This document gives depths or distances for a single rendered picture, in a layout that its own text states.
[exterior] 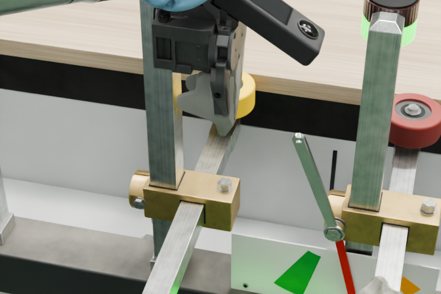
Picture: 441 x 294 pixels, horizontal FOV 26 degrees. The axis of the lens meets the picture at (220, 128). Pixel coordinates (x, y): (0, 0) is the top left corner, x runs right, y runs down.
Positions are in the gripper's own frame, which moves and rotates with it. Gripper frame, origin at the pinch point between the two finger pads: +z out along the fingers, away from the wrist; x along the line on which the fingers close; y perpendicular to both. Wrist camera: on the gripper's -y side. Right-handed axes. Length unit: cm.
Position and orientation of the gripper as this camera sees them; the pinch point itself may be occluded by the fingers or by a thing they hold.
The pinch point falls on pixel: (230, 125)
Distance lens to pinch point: 103.5
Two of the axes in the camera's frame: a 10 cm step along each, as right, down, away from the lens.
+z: 0.0, 7.9, 6.1
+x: -2.4, 5.9, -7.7
